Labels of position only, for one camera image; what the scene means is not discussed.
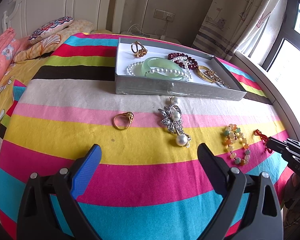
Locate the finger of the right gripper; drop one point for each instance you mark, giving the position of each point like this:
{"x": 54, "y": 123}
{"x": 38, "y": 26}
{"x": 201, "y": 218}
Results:
{"x": 279, "y": 146}

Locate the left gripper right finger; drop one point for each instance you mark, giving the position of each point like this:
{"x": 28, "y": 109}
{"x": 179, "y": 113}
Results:
{"x": 262, "y": 215}

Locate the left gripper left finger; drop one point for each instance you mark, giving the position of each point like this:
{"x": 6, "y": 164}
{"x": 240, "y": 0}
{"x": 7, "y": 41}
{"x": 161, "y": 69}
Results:
{"x": 49, "y": 208}

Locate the silver rhinestone pearl brooch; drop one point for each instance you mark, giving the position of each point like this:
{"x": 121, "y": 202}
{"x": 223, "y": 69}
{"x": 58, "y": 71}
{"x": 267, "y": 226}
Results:
{"x": 172, "y": 118}

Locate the red cord charm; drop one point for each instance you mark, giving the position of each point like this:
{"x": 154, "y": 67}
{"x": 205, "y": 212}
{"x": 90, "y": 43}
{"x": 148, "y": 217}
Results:
{"x": 264, "y": 139}

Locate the large pearl pendant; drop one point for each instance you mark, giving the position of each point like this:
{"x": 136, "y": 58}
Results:
{"x": 183, "y": 140}

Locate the small pearl earring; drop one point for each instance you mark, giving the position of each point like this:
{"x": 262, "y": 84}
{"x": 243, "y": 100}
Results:
{"x": 174, "y": 100}

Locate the silver jewelry tray box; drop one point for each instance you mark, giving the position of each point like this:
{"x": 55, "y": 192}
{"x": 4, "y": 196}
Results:
{"x": 212, "y": 80}

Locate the colourful striped blanket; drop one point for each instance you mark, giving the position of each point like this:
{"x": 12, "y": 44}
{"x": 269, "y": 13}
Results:
{"x": 146, "y": 187}

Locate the yellow floral bed sheet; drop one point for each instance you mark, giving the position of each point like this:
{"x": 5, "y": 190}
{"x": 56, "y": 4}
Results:
{"x": 22, "y": 71}

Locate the patterned window curtain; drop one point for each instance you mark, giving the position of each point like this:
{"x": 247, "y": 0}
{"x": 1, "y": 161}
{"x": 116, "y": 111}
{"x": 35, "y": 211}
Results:
{"x": 229, "y": 23}

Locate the green jade bangle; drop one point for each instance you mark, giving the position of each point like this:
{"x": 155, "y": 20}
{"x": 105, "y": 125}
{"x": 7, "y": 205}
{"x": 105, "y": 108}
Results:
{"x": 160, "y": 68}

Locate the white nightstand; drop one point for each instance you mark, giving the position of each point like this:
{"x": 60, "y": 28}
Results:
{"x": 153, "y": 36}

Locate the yellow leaf print pillow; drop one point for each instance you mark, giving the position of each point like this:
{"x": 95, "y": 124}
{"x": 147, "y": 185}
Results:
{"x": 52, "y": 42}

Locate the pink floral folded quilt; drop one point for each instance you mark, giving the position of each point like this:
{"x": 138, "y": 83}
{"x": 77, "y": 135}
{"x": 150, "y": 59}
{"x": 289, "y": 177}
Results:
{"x": 9, "y": 47}

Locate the embroidered patterned pillow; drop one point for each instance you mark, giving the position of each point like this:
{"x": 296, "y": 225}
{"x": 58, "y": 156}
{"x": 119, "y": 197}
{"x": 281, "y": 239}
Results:
{"x": 49, "y": 29}

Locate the white floor lamp pole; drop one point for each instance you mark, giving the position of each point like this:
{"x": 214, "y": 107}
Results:
{"x": 143, "y": 15}

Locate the white wooden headboard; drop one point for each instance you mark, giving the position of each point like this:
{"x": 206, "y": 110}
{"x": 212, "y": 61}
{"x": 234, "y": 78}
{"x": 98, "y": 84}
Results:
{"x": 28, "y": 15}

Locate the window frame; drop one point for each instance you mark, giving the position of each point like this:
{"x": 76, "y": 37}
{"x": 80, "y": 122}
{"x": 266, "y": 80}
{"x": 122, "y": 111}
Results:
{"x": 273, "y": 59}

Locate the wall power socket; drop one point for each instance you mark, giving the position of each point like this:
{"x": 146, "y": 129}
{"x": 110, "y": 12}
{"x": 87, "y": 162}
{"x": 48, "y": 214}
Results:
{"x": 164, "y": 15}

